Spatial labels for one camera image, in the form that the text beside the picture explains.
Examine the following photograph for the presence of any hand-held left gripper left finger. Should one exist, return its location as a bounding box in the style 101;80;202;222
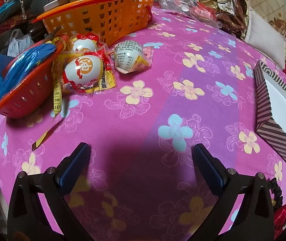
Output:
7;142;92;241

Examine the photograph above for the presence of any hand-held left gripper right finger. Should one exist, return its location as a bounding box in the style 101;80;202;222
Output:
192;144;275;241

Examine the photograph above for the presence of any striped cardboard box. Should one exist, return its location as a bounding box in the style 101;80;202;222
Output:
253;60;286;175

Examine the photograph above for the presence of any yellow measuring tape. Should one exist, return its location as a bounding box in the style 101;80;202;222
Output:
31;36;69;151

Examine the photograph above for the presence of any black scrunchie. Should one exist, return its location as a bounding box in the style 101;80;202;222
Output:
268;178;284;209

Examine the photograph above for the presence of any red plastic colander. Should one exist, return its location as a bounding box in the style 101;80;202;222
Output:
0;42;64;119

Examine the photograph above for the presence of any pink floral cloth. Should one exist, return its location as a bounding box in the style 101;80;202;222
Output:
0;5;286;241

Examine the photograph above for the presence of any packaged egg with red print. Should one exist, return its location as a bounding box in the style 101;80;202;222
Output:
69;33;107;56
58;53;117;96

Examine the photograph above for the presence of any blue plastic bag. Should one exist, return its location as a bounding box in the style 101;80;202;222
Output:
0;43;58;107

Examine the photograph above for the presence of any packaged egg with yellow wrapper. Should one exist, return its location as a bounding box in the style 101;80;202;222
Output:
108;40;155;74

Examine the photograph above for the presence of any white plastic bag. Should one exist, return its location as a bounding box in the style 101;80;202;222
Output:
8;29;34;57

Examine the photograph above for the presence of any white pillow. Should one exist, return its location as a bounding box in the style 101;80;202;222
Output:
244;6;286;63

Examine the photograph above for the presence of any orange plastic basket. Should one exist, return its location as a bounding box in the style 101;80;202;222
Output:
31;0;160;47

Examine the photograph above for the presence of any brown patterned cloth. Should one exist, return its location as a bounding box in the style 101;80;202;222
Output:
215;2;249;38

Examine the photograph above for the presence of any beige floral quilt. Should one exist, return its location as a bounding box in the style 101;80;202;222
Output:
220;0;286;63

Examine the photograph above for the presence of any clear plastic bag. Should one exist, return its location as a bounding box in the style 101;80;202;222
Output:
159;0;223;28

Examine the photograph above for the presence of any beaded keychain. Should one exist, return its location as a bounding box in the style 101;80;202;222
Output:
5;0;29;20

